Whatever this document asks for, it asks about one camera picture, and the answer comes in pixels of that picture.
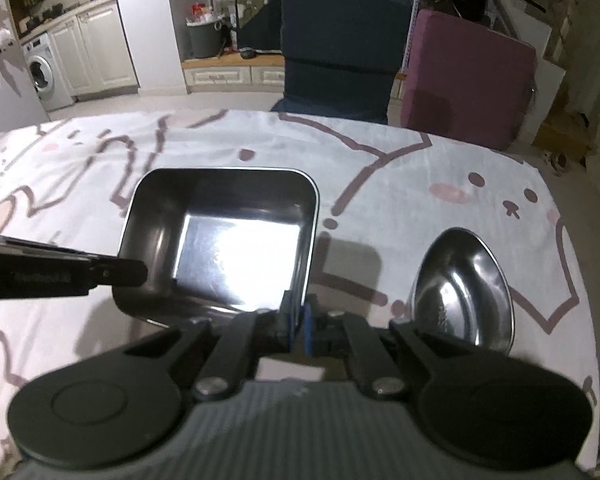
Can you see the dark blue chair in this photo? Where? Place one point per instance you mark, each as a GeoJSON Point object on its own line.
{"type": "Point", "coordinates": [340, 50]}

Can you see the grey trash bin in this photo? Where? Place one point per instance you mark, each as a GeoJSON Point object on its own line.
{"type": "Point", "coordinates": [205, 40]}

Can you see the pair of slippers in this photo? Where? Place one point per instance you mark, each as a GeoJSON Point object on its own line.
{"type": "Point", "coordinates": [555, 162]}

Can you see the small round steel bowl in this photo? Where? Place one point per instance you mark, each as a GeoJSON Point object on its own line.
{"type": "Point", "coordinates": [460, 285]}

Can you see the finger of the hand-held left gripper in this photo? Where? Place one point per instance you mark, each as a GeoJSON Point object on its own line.
{"type": "Point", "coordinates": [117, 272]}

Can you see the bear printed tablecloth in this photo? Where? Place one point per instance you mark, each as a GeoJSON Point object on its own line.
{"type": "Point", "coordinates": [405, 170]}

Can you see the white kitchen base cabinet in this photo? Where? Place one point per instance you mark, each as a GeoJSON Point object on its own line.
{"type": "Point", "coordinates": [100, 50]}

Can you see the small steel square container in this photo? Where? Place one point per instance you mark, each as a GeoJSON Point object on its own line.
{"type": "Point", "coordinates": [220, 210]}

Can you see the wooden top low cabinet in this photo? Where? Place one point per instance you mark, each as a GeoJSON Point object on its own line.
{"type": "Point", "coordinates": [230, 75]}

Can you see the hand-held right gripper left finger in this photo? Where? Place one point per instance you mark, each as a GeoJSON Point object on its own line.
{"type": "Point", "coordinates": [286, 332]}

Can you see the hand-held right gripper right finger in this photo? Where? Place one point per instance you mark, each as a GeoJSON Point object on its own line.
{"type": "Point", "coordinates": [308, 332]}

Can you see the white washing machine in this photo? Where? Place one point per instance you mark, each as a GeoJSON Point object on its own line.
{"type": "Point", "coordinates": [45, 72]}

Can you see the white staircase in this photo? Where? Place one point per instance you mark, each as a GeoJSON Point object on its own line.
{"type": "Point", "coordinates": [535, 35]}

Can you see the maroon chair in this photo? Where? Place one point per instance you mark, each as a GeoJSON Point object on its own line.
{"type": "Point", "coordinates": [470, 80]}

